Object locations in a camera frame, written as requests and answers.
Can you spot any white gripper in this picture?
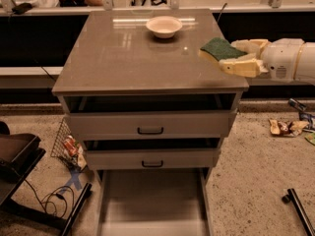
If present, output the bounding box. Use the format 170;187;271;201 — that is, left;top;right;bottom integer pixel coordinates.
219;38;305;83

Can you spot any green yellow sponge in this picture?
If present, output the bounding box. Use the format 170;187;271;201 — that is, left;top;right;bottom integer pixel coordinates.
199;37;246;62

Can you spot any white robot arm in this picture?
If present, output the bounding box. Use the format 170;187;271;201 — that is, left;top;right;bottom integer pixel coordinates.
219;38;315;84

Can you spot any top grey drawer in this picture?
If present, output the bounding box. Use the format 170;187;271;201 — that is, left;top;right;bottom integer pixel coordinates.
65;109;236;141

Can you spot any grey drawer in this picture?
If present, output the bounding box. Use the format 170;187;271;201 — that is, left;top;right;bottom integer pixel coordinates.
85;138;221;170
94;168;214;236
65;109;236;141

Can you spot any grey drawer cabinet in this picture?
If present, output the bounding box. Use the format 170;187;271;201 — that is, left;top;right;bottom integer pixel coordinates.
51;8;250;236

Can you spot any middle grey drawer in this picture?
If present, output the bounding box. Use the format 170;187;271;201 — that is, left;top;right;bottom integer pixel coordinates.
85;138;221;170

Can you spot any bottom grey drawer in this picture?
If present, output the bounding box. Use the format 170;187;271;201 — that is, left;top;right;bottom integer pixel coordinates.
94;168;214;236

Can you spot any blue snack bag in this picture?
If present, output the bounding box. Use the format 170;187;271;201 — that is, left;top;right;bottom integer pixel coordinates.
288;98;315;131

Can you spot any brown snack wrapper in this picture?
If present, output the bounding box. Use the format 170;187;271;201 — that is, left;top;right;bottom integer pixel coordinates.
269;119;309;137

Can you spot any white bowl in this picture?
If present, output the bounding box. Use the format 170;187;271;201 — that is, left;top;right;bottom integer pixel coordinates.
146;16;182;39

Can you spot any green packet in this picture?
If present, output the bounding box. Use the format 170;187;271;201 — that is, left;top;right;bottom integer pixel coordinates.
305;133;315;146

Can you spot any black bar leg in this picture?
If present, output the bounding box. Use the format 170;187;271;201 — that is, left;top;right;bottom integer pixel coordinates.
282;188;315;236

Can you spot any orange snack packet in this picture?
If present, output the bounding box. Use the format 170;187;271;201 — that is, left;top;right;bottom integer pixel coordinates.
63;136;78;157

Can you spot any black device on ledge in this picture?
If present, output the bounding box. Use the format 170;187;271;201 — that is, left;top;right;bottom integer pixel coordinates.
12;2;32;15

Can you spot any wire basket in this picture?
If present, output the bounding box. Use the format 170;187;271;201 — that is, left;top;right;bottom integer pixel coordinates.
50;119;87;172

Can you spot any black cable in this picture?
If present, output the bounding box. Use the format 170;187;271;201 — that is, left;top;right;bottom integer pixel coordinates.
24;179;76;219

